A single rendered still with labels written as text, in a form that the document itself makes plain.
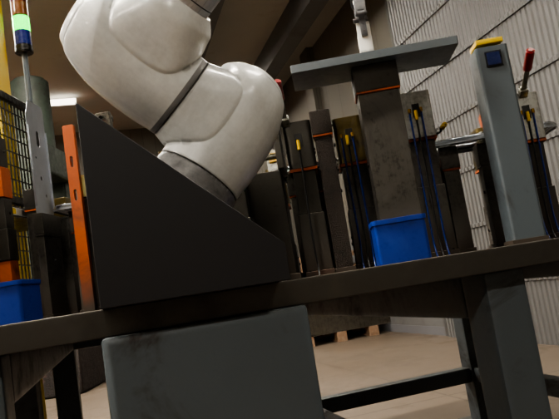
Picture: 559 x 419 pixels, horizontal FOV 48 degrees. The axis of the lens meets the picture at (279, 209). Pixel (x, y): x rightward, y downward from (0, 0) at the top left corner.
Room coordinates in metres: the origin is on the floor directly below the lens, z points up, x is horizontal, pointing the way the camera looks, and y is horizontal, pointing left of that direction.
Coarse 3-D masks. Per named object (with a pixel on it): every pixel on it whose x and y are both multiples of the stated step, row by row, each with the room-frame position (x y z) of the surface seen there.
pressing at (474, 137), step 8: (544, 128) 1.68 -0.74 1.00; (552, 128) 1.67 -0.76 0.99; (464, 136) 1.63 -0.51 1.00; (472, 136) 1.62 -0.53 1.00; (480, 136) 1.62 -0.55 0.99; (440, 144) 1.63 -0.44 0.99; (448, 144) 1.69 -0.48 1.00; (456, 144) 1.70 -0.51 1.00; (464, 144) 1.73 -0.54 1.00; (472, 144) 1.75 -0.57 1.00; (464, 152) 1.81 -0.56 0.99; (336, 160) 1.65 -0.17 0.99; (288, 168) 1.66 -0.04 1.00; (56, 208) 1.70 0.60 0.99; (64, 208) 1.69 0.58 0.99
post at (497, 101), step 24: (480, 48) 1.35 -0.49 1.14; (504, 48) 1.35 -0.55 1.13; (480, 72) 1.35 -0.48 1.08; (504, 72) 1.35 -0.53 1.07; (480, 96) 1.39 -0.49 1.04; (504, 96) 1.35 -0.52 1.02; (504, 120) 1.35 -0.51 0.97; (504, 144) 1.35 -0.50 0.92; (504, 168) 1.35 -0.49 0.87; (528, 168) 1.35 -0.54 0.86; (504, 192) 1.35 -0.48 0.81; (528, 192) 1.35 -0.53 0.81; (504, 216) 1.39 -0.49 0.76; (528, 216) 1.35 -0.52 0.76; (528, 240) 1.35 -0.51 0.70
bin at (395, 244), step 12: (408, 216) 1.25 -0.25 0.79; (420, 216) 1.25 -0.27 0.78; (372, 228) 1.28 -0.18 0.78; (384, 228) 1.25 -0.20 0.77; (396, 228) 1.25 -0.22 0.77; (408, 228) 1.25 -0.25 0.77; (420, 228) 1.25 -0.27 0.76; (384, 240) 1.25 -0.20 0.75; (396, 240) 1.25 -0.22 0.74; (408, 240) 1.25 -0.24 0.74; (420, 240) 1.25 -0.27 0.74; (384, 252) 1.25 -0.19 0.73; (396, 252) 1.25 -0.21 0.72; (408, 252) 1.25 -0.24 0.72; (420, 252) 1.25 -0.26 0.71; (384, 264) 1.25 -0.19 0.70
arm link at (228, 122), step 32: (224, 64) 1.07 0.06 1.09; (192, 96) 0.98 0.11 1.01; (224, 96) 1.00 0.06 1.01; (256, 96) 1.02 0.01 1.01; (160, 128) 1.02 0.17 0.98; (192, 128) 0.99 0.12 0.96; (224, 128) 1.00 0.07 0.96; (256, 128) 1.03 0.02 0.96; (192, 160) 0.99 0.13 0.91; (224, 160) 1.01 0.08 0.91; (256, 160) 1.05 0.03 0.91
